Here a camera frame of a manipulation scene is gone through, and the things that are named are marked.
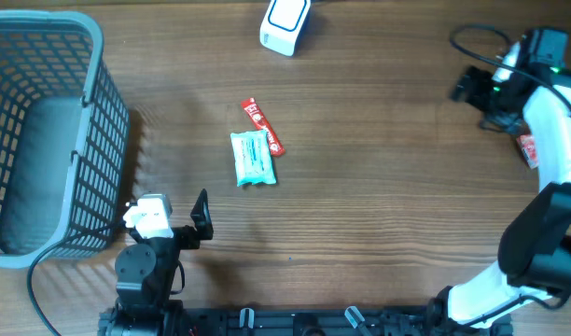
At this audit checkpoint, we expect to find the small red white packet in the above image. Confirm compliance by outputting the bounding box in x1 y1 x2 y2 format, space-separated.
516 134 538 169

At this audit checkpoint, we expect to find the teal tissue pack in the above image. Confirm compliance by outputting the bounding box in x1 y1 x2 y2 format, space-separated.
230 130 277 187

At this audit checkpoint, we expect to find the red stick packet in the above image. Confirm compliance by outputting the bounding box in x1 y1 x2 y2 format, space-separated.
241 97 286 157

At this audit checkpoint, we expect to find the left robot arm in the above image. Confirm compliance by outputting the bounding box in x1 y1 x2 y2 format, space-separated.
98 189 214 336

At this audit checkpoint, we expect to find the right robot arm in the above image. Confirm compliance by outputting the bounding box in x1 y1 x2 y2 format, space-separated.
403 23 571 335

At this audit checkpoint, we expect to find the white barcode scanner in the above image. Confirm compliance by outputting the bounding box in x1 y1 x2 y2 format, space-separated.
259 0 312 57

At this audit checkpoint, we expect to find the grey plastic shopping basket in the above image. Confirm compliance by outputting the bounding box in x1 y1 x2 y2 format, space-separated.
0 10 130 269

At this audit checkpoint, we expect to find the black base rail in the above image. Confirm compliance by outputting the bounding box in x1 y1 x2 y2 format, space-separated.
97 305 514 336

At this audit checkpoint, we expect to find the left black cable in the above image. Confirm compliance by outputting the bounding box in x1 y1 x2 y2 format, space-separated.
25 226 126 336

